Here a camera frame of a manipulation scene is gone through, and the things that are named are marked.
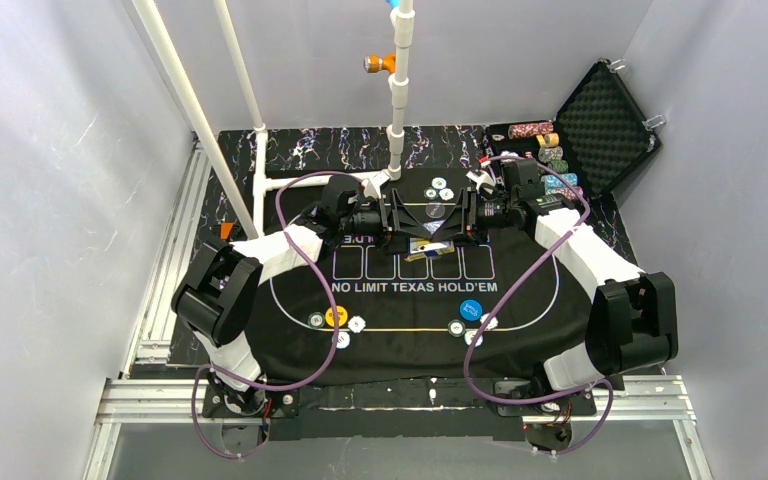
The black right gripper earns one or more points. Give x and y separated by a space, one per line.
468 216

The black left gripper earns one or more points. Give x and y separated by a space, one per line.
388 218

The blue playing card deck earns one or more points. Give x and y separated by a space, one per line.
424 249

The white blue poker chip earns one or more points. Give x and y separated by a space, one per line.
446 194
490 322
356 324

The green poker chip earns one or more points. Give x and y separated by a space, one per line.
456 328
431 194
316 320

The blue small blind button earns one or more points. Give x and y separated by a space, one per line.
471 310

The yellow big blind button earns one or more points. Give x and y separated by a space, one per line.
337 316

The white light-blue ten chip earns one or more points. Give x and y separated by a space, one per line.
471 337

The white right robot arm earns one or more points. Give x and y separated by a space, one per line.
632 322

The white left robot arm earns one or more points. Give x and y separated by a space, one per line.
216 296

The black poker felt mat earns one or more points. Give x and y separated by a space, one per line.
407 307

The blue chip row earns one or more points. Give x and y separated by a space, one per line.
561 180

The green and pink chip row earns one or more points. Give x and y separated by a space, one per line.
574 194

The dark green chip row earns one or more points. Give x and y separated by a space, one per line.
553 157

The red white chip row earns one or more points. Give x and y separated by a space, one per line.
530 129

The yellow chip row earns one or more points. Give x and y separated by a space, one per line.
548 140

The orange clamp knob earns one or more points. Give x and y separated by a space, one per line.
375 64

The black poker chip case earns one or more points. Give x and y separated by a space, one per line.
603 132

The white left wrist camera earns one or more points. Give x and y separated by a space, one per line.
372 187

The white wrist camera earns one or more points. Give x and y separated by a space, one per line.
483 181
372 187

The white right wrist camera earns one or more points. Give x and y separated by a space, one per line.
483 181

